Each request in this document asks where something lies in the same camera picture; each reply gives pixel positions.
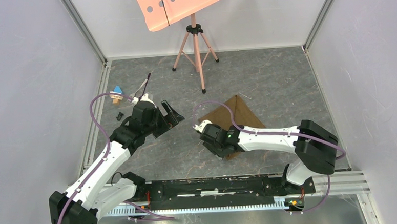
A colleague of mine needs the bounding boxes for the pink music stand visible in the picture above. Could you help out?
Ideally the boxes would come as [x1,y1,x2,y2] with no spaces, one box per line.
[137,0,220,94]

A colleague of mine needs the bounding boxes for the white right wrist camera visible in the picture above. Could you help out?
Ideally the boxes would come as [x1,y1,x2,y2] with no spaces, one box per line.
[193,120,212,134]

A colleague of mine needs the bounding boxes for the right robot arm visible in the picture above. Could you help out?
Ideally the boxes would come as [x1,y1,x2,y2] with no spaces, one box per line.
[194,120,340,193]

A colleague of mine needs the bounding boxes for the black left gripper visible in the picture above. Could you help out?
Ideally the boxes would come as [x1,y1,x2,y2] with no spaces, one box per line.
[141,99,185,139]

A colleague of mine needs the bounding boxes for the clear plastic fork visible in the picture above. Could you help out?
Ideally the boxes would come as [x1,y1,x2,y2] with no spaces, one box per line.
[131,80,145,97]

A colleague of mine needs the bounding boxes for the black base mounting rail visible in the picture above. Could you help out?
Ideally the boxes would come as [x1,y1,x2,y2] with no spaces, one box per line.
[129,174,316,210]

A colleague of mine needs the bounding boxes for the brown cloth napkin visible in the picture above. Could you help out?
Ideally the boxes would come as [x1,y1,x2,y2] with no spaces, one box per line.
[199,95,265,160]

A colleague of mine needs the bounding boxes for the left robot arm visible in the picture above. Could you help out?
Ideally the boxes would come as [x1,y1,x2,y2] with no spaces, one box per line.
[49,100,185,224]

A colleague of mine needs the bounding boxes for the purple plastic spoon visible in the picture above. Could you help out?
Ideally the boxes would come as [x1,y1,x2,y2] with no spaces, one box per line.
[139,72,151,99]

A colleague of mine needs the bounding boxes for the white toothed cable strip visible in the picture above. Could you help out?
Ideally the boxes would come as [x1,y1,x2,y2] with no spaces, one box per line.
[106,198,304,217]

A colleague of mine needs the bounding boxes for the small black clip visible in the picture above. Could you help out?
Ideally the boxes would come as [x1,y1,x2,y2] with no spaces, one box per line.
[116,112,124,121]

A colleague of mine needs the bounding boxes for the blue and wood toy block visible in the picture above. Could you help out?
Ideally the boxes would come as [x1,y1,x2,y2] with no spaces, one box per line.
[109,86,123,105]

